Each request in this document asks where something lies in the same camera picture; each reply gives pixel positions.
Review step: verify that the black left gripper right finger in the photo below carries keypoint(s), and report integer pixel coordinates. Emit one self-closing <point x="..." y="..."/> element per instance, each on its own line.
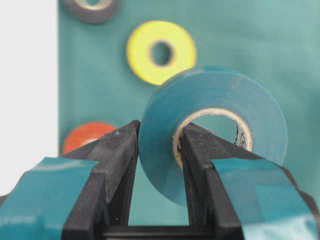
<point x="240" y="195"/>

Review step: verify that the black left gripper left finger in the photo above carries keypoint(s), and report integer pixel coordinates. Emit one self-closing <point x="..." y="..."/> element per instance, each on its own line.
<point x="67" y="197"/>

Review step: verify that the green tape roll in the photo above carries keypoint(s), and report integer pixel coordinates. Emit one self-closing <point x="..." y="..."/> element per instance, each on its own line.
<point x="199" y="91"/>

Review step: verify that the black tape roll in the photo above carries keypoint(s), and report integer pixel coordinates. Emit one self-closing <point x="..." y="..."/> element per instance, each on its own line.
<point x="99" y="13"/>

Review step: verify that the red tape roll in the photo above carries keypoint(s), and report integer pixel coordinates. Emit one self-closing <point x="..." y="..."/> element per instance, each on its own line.
<point x="84" y="134"/>

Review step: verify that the white plastic tray case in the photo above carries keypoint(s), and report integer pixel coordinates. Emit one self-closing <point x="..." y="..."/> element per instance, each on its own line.
<point x="29" y="78"/>

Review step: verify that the yellow tape roll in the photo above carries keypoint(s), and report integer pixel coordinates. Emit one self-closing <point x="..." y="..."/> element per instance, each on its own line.
<point x="157" y="50"/>

